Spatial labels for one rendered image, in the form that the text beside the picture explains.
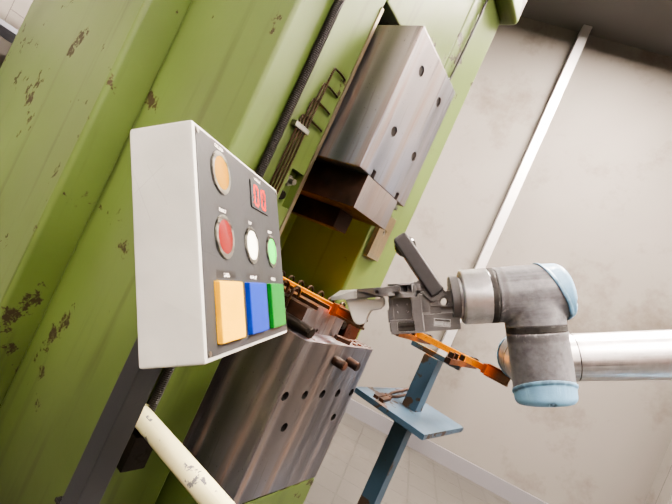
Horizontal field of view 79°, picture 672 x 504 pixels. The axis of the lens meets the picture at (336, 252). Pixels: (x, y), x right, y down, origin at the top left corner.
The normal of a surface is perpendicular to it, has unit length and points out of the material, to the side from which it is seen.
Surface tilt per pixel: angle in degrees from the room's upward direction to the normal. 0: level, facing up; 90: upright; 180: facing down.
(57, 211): 90
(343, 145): 90
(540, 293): 87
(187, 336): 90
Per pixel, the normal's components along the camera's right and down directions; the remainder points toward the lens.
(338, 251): -0.51, -0.25
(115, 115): 0.75, 0.33
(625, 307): -0.19, -0.11
